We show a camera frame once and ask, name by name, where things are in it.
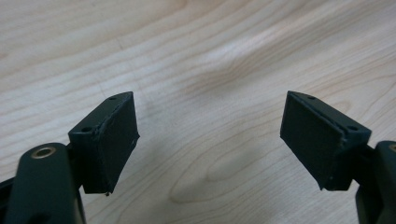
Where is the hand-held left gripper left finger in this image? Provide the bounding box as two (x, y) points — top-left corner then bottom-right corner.
(67, 91), (141, 197)

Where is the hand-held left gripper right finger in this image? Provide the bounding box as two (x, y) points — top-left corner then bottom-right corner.
(279, 90), (373, 192)

